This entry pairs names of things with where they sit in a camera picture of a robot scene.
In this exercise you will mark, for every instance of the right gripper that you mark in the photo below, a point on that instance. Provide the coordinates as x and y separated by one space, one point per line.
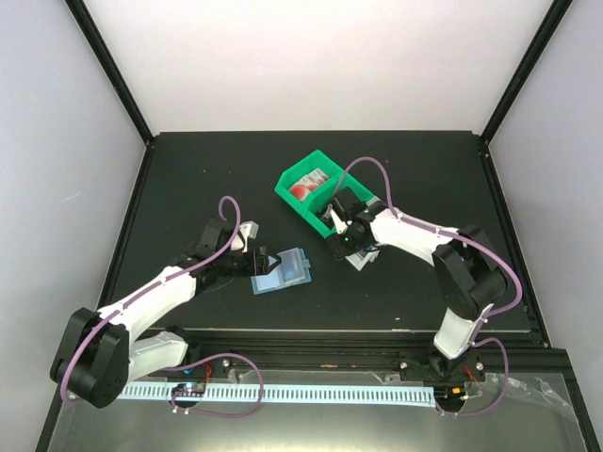
339 250

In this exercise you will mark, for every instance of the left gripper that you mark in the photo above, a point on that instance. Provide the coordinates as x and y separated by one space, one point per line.
257 265

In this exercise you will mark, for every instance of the blue VIP card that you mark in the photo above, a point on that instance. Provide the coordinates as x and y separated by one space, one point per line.
291 273

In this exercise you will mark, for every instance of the light blue card holder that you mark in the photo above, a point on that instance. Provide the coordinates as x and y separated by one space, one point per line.
274 280

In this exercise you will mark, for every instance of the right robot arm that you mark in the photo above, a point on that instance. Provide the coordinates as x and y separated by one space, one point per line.
470 278

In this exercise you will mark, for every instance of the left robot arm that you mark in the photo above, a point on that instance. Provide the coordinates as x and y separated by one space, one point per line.
101 351

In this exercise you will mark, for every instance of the red and white cards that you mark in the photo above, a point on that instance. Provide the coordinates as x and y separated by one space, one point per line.
308 184

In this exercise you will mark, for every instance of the white plastic bin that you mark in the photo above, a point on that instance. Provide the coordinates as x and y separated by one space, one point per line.
368 248

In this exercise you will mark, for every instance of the green plastic bin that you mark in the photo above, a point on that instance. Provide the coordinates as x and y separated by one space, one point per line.
311 206

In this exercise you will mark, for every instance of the clear plastic sheet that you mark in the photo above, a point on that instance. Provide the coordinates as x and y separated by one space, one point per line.
537 415

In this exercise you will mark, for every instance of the black aluminium frame rail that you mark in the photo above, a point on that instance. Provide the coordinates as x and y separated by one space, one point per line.
370 355

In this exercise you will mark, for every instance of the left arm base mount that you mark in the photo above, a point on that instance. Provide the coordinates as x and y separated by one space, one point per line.
189 368

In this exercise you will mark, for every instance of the slotted white cable duct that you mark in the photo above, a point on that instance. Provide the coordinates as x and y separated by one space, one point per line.
280 393

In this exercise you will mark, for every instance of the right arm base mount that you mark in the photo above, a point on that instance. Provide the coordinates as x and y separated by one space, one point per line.
430 365

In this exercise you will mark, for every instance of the right rear frame post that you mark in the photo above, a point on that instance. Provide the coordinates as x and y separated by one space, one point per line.
539 42

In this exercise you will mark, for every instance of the frame post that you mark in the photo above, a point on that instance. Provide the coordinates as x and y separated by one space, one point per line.
98 46
539 42

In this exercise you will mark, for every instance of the left rear frame post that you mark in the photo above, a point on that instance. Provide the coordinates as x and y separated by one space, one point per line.
98 46

